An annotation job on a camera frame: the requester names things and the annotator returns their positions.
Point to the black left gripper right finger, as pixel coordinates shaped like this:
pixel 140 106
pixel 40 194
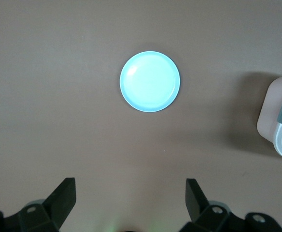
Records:
pixel 203 205

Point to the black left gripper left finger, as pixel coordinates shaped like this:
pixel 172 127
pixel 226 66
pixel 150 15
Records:
pixel 56 203

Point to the light blue round plate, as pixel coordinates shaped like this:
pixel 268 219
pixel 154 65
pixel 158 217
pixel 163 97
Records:
pixel 150 81

